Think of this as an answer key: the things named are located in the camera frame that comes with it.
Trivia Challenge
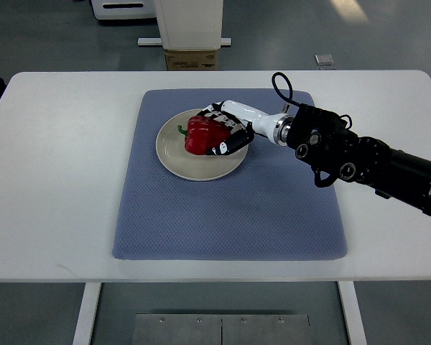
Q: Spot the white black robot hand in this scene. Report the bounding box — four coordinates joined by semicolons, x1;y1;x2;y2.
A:
198;100;294;156

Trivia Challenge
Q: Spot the red bell pepper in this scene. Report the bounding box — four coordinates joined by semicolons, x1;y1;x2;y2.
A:
177;115;231;155

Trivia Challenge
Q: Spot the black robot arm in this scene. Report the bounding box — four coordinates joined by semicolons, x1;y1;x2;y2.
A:
278;94;431;216

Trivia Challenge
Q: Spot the cream round plate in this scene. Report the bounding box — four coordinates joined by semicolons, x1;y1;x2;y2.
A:
156;109;249;181

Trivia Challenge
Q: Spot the metal floor plate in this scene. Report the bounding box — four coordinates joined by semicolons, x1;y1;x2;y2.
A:
132;313;312;344

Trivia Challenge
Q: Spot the blue textured mat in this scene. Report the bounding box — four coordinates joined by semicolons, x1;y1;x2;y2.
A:
112;88;347;261

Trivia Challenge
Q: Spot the brown cardboard box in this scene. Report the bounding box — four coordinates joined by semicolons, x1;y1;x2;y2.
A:
164;50;218;71

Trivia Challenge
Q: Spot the grey floor socket cover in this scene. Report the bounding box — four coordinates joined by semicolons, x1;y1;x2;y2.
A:
315;54;335;66

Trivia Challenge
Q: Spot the white machine column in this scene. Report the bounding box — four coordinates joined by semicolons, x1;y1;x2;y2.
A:
137;0;232;51

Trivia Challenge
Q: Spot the white cabinet with slot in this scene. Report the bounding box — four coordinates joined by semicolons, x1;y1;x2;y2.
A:
90;0;156;20

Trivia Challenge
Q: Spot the white table frame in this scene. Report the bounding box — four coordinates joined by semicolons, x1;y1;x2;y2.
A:
73;281;367;344

